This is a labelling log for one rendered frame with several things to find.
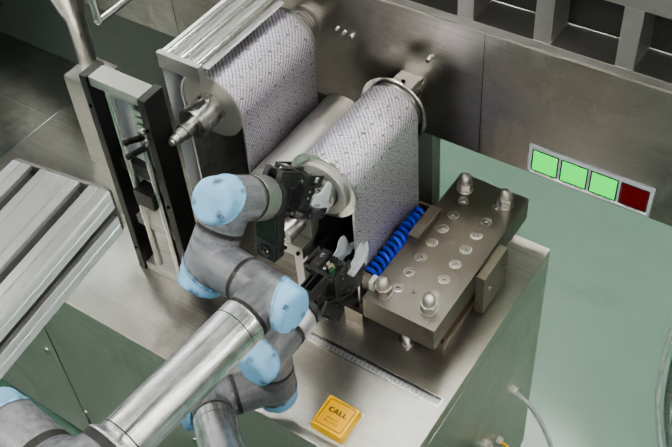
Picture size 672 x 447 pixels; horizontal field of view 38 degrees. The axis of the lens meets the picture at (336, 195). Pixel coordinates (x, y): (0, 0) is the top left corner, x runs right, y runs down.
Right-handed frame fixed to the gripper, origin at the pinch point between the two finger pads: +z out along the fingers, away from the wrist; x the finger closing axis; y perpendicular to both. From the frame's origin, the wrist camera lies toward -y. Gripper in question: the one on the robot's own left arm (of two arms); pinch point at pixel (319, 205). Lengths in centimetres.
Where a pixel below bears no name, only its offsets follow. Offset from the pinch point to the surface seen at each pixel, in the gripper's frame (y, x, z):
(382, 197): 2.7, -4.2, 16.6
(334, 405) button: -36.1, -12.4, 7.6
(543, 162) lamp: 18.6, -27.7, 31.4
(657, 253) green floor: -10, -35, 182
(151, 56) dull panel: 8, 79, 42
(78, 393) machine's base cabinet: -82, 70, 40
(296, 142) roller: 7.3, 14.3, 10.8
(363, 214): -0.6, -4.2, 10.6
